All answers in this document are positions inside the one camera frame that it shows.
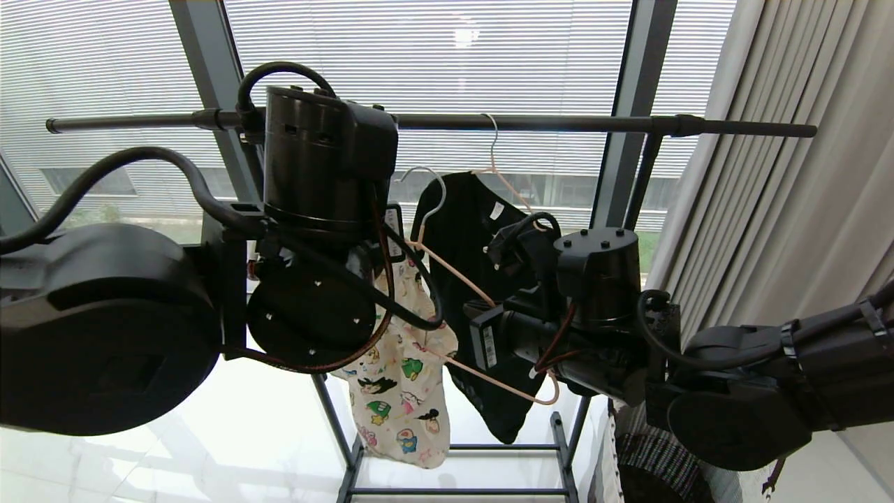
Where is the cream printed garment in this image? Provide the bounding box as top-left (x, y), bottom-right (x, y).
top-left (332, 258), bottom-right (460, 470)

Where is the window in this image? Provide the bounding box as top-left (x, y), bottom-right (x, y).
top-left (0, 0), bottom-right (738, 252)

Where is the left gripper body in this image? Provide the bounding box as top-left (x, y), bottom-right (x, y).
top-left (367, 201), bottom-right (407, 280)

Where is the beige curtain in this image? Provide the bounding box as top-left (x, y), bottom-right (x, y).
top-left (646, 0), bottom-right (894, 343)

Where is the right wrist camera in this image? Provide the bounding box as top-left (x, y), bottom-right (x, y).
top-left (483, 212), bottom-right (561, 298)

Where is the black short-sleeved shirt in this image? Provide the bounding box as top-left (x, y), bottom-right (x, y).
top-left (411, 173), bottom-right (561, 445)

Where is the black cable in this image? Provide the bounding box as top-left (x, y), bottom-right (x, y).
top-left (276, 222), bottom-right (448, 333)
top-left (236, 61), bottom-right (337, 135)
top-left (0, 145), bottom-right (270, 256)
top-left (634, 289), bottom-right (793, 371)

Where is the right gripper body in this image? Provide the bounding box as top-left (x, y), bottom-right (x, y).
top-left (464, 300), bottom-right (650, 407)

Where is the pink clothes hanger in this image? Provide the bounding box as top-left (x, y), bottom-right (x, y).
top-left (398, 166), bottom-right (561, 407)
top-left (471, 113), bottom-right (550, 233)

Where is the black clothes rack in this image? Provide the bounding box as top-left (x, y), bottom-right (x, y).
top-left (45, 112), bottom-right (818, 503)

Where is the white laundry basket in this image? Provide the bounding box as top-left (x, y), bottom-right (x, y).
top-left (599, 398), bottom-right (788, 503)

